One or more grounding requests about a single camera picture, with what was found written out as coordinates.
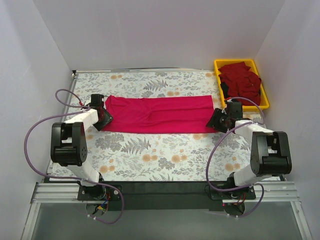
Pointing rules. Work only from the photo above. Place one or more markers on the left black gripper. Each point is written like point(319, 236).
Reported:
point(104, 120)

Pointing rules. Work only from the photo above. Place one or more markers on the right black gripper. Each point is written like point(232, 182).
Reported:
point(216, 121)

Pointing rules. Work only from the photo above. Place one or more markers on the magenta pink t-shirt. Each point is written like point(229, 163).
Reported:
point(164, 115)

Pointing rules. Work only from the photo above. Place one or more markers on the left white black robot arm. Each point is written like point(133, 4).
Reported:
point(68, 140)

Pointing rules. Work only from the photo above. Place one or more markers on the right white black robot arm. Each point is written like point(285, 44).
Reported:
point(270, 154)

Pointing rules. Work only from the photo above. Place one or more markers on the black and orange garment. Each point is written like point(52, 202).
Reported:
point(250, 93)

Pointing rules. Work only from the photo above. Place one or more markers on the dark red t-shirt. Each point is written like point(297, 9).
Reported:
point(238, 75)

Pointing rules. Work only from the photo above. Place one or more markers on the floral patterned table mat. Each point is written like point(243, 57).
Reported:
point(159, 157)

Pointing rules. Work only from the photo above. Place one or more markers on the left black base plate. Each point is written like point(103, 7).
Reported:
point(97, 193)

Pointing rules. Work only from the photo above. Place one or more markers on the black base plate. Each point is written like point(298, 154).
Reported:
point(97, 193)
point(247, 193)

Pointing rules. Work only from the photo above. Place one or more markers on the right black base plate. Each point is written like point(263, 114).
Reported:
point(247, 193)

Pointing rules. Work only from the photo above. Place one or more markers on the aluminium frame rail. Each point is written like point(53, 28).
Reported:
point(166, 211)

